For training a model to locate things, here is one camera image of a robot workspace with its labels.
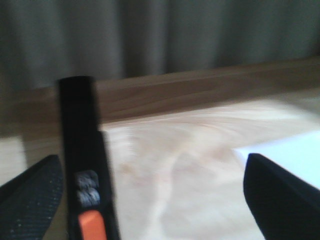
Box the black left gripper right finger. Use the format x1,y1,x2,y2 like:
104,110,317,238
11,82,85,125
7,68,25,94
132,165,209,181
243,153,320,240

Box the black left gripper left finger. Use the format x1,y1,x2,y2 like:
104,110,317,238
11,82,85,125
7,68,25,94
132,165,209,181
0,155,64,240

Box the white paper sheets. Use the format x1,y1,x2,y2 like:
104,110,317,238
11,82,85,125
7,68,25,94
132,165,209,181
233,130,320,189

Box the black stapler with orange button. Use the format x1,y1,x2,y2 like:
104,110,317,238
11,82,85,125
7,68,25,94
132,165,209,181
58,76,121,240

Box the grey curtain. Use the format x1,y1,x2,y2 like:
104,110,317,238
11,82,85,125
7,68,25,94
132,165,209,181
0,0,320,91

